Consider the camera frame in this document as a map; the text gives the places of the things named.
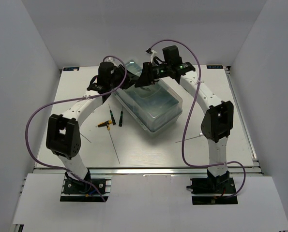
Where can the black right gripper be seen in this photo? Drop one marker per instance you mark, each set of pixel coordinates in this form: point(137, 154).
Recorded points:
point(147, 77)

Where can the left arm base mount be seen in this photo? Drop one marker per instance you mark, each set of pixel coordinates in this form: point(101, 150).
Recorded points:
point(76, 191)

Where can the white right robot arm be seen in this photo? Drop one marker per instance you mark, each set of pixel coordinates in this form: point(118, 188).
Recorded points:
point(218, 114)

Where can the yellow T-handle key centre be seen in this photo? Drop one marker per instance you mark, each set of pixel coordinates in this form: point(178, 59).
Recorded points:
point(107, 125)

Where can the green plastic toolbox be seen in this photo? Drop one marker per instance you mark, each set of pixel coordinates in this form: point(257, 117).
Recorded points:
point(155, 108)

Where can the yellow black T-handle hex key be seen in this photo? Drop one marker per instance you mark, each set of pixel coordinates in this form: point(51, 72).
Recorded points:
point(186, 139)

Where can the small green black precision screwdriver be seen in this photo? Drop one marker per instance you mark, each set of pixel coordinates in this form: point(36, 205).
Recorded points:
point(112, 116)

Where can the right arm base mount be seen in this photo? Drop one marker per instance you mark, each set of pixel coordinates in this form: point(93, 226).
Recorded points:
point(204, 194)

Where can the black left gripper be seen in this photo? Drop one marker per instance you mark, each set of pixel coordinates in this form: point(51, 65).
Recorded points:
point(130, 80)

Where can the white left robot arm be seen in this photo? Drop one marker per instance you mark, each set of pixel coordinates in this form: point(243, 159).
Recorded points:
point(63, 131)

